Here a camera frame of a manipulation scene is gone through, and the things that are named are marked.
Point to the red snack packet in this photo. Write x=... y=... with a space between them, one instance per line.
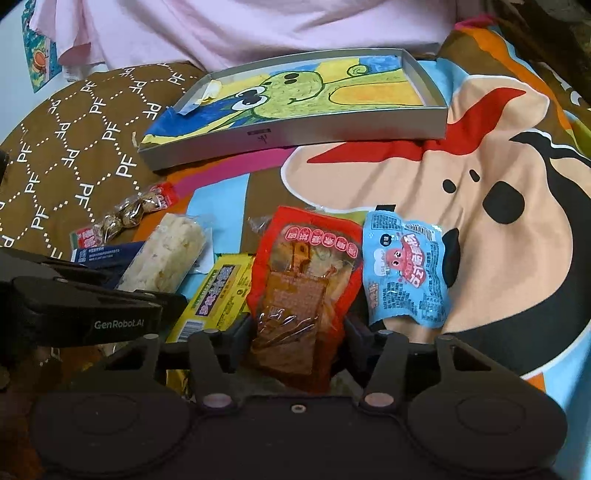
x=300 y=277

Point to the shallow grey box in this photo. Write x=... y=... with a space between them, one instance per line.
x=295 y=136

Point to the clear peanut packet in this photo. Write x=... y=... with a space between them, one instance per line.
x=122 y=217

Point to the pale tape strip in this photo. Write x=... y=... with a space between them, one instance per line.
x=203 y=94

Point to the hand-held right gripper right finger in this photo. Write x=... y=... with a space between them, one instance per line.
x=353 y=339

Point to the blue orange printed cloth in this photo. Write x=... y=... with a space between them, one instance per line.
x=39 y=50

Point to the clear rice cake packet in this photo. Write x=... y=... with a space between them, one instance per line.
x=171 y=249

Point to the dark blue box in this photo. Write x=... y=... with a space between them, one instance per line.
x=106 y=258

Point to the brown patterned pillow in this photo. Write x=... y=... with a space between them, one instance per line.
x=74 y=147

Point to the printed cartoon blanket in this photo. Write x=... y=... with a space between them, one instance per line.
x=508 y=184

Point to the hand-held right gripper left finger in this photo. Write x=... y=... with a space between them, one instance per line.
x=244 y=333

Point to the light blue snack packet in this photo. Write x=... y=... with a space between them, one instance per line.
x=406 y=272

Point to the dark patterned cloth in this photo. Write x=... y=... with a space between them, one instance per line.
x=549 y=41

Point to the yellow snack packet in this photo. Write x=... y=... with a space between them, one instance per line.
x=217 y=295

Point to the pink shirt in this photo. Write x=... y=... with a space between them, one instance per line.
x=240 y=27

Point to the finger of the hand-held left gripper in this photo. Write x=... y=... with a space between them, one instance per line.
x=171 y=308

